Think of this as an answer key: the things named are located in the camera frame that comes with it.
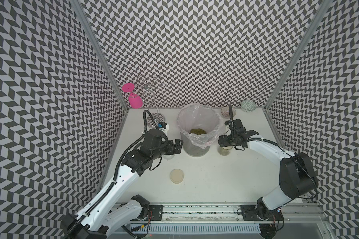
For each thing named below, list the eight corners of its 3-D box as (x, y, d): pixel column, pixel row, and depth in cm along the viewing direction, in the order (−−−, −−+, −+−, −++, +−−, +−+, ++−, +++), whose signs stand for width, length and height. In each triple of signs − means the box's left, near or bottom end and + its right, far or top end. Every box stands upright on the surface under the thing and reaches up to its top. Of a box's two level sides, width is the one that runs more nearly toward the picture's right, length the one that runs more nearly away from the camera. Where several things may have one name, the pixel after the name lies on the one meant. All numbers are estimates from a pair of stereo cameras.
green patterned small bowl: (242, 113, 116) (244, 109, 112) (239, 104, 122) (241, 100, 119) (256, 113, 116) (258, 109, 112) (252, 104, 122) (254, 100, 119)
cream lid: (169, 183, 84) (169, 182, 83) (170, 169, 89) (170, 168, 88) (183, 183, 84) (183, 182, 83) (183, 169, 89) (183, 168, 88)
